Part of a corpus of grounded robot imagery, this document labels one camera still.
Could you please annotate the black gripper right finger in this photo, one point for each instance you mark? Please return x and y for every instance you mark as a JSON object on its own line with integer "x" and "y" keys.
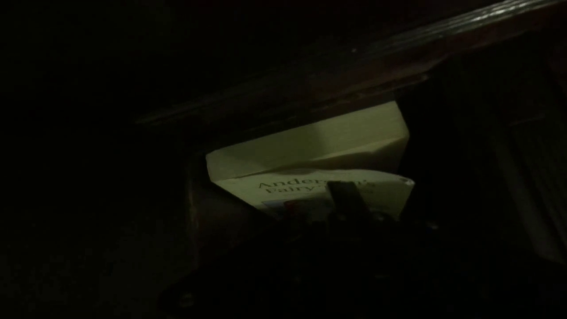
{"x": 400, "y": 266}

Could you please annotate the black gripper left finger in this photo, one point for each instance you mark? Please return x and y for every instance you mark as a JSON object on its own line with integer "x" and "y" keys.
{"x": 283, "y": 259}

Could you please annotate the white fairy tales book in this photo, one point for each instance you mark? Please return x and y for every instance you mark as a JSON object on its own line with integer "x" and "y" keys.
{"x": 319, "y": 153}

